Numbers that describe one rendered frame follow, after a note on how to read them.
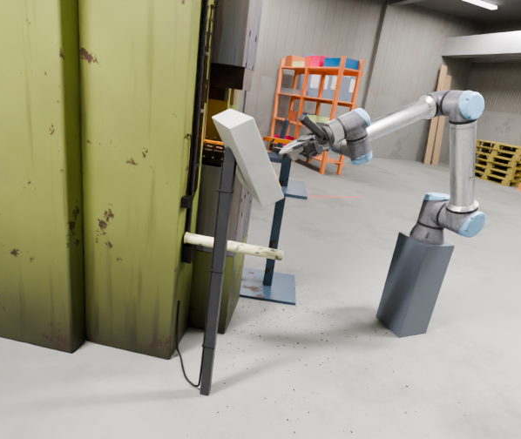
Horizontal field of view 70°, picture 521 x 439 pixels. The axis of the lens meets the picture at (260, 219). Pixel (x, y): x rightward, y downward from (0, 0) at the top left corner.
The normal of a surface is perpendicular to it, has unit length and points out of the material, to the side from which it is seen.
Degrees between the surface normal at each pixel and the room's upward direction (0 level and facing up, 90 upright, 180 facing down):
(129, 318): 90
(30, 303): 90
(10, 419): 0
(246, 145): 90
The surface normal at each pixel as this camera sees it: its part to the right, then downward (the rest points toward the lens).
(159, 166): -0.16, 0.30
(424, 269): 0.37, 0.35
